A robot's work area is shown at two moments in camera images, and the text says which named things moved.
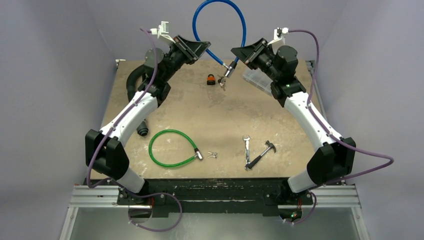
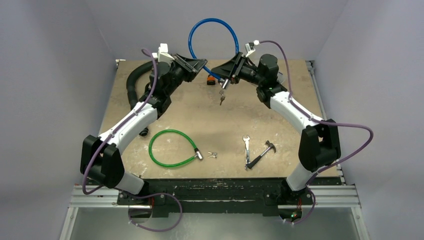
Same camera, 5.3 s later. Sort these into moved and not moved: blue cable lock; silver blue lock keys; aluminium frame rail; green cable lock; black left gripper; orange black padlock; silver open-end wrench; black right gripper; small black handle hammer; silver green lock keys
Moved: black right gripper; silver blue lock keys; blue cable lock; black left gripper
Not moved: small black handle hammer; orange black padlock; aluminium frame rail; silver open-end wrench; green cable lock; silver green lock keys
